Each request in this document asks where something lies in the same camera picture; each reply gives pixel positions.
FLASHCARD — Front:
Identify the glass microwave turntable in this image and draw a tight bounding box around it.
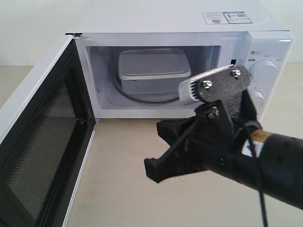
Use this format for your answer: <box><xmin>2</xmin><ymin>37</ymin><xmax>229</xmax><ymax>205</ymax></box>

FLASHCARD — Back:
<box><xmin>112</xmin><ymin>71</ymin><xmax>179</xmax><ymax>105</ymax></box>

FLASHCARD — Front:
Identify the black cable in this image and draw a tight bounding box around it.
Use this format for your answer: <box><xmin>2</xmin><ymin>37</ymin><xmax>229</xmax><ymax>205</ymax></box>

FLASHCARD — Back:
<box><xmin>160</xmin><ymin>115</ymin><xmax>268</xmax><ymax>227</ymax></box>

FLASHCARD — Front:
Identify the white microwave door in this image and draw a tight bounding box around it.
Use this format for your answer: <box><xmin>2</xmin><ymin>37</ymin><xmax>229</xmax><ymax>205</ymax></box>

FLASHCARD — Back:
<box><xmin>0</xmin><ymin>35</ymin><xmax>95</xmax><ymax>227</ymax></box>

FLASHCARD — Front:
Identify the white control knob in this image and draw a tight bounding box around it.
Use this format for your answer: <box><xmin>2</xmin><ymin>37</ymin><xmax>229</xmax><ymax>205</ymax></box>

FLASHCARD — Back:
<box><xmin>249</xmin><ymin>90</ymin><xmax>265</xmax><ymax>113</ymax></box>
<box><xmin>248</xmin><ymin>60</ymin><xmax>277</xmax><ymax>81</ymax></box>

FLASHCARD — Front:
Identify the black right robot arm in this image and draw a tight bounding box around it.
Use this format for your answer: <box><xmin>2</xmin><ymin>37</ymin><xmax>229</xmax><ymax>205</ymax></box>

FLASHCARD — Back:
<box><xmin>144</xmin><ymin>90</ymin><xmax>303</xmax><ymax>209</ymax></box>

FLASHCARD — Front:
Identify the white microwave oven body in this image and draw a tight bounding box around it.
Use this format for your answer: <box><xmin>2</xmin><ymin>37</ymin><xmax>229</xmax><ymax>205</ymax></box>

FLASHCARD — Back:
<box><xmin>68</xmin><ymin>0</ymin><xmax>294</xmax><ymax>119</ymax></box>

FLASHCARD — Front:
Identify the white plastic food container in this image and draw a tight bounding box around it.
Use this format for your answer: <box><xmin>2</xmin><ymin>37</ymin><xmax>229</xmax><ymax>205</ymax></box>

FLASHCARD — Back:
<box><xmin>118</xmin><ymin>48</ymin><xmax>191</xmax><ymax>95</ymax></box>

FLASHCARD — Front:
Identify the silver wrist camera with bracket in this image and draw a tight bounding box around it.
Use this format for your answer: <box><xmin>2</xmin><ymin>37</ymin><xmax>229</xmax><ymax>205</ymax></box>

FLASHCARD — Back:
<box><xmin>178</xmin><ymin>65</ymin><xmax>250</xmax><ymax>105</ymax></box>

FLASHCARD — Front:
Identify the upper white control knob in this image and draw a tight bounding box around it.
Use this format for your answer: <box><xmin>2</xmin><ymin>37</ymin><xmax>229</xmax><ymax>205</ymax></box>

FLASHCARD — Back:
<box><xmin>248</xmin><ymin>60</ymin><xmax>277</xmax><ymax>81</ymax></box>

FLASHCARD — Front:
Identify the lower white control knob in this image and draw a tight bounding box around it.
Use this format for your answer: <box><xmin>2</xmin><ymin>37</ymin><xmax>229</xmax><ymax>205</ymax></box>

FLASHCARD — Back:
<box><xmin>249</xmin><ymin>90</ymin><xmax>265</xmax><ymax>113</ymax></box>

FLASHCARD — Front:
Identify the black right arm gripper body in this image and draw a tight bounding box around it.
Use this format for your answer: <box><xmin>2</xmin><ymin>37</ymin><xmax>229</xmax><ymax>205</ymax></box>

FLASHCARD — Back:
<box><xmin>174</xmin><ymin>90</ymin><xmax>261</xmax><ymax>173</ymax></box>

